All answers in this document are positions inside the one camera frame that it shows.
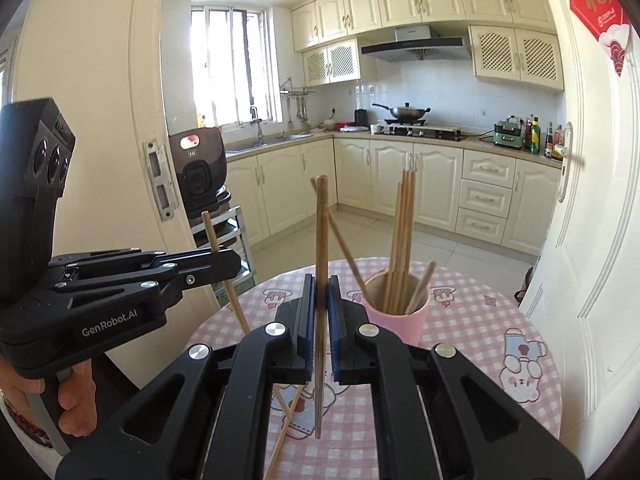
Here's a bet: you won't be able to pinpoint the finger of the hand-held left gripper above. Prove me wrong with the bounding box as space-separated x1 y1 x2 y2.
48 248 176 283
55 250 242 306

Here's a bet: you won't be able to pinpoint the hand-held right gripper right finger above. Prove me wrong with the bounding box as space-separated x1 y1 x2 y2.
326 275 586 480

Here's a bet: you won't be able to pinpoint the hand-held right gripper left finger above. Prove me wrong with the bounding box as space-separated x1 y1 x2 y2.
55 275 317 480

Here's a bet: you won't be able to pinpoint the brown wooden chopstick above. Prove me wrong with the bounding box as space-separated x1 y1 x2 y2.
271 385 301 418
201 211 251 336
263 385 306 480
312 175 331 439

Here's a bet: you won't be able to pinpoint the pink cup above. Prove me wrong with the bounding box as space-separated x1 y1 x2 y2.
361 270 432 347

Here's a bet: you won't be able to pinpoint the bunch of chopsticks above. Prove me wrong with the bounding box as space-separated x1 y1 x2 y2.
310 169 437 315

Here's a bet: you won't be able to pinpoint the hanging kitchen utensils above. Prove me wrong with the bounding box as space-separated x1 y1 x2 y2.
286 95 311 128

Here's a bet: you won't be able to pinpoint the person's left hand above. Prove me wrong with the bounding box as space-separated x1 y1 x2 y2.
0 357 97 438

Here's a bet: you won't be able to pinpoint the metal storage rack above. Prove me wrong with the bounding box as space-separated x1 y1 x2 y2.
190 205 257 291

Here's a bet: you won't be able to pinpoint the dark brown rice cooker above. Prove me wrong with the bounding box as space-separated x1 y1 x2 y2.
168 126 232 219

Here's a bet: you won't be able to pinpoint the metal door strike plate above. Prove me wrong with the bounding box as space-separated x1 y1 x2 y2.
142 140 179 222

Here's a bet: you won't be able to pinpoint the steel sink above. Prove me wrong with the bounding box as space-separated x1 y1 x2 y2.
227 132 313 153

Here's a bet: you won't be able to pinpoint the cream base cabinets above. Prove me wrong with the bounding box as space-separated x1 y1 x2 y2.
225 137 563 256

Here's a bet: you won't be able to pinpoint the kitchen window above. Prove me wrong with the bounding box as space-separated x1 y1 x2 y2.
190 6 281 128

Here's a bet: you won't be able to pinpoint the gas stove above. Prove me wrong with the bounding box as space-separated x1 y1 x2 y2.
382 119 469 141

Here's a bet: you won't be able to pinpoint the wok with lid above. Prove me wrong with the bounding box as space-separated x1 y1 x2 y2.
371 101 432 122

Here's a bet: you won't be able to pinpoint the small lattice door cabinet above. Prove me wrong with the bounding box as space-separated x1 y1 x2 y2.
302 38 362 87

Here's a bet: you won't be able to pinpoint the green countertop appliance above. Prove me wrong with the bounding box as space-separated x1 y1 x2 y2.
494 116 526 148

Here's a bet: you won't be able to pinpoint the white door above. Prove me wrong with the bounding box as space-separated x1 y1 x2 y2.
517 0 640 480

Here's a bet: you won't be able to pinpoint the black range hood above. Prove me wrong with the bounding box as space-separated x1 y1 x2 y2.
361 24 473 63

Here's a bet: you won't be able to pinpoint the wide lattice door cabinet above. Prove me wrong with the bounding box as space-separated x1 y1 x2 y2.
468 25 566 92

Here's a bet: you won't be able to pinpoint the wall utensil rail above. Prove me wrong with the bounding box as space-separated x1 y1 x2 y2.
279 77 317 97

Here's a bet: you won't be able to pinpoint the metal door handle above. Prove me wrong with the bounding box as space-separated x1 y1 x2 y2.
552 122 583 203

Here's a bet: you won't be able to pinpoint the red wall poster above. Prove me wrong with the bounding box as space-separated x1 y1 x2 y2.
566 0 632 77

